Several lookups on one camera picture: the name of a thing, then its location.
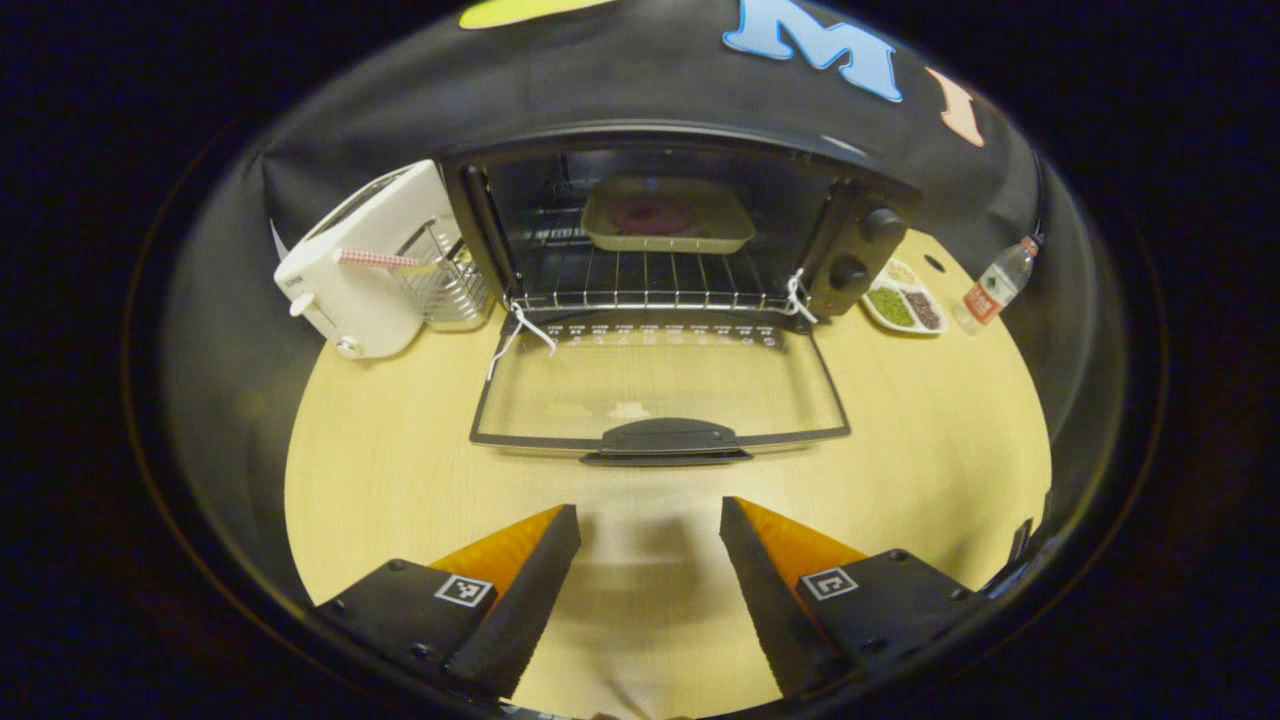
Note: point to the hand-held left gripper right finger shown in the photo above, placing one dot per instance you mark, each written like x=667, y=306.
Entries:
x=765, y=600

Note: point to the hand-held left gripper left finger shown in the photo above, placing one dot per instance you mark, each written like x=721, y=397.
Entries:
x=520, y=610

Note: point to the black electric oven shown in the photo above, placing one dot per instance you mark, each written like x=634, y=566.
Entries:
x=850, y=240

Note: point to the cream baking tray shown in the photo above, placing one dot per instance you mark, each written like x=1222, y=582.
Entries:
x=665, y=240

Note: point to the pink donut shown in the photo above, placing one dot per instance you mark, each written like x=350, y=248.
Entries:
x=652, y=215

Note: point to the metal oven rack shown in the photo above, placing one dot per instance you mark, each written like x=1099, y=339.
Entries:
x=650, y=280

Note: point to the white divided plate of beans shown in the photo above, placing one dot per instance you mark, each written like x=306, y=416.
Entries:
x=900, y=305

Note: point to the white toaster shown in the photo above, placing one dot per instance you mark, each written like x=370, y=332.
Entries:
x=370, y=300

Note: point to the red checked stick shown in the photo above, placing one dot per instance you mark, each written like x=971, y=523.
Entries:
x=375, y=258

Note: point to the clear water bottle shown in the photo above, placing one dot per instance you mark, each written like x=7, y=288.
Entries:
x=990, y=290

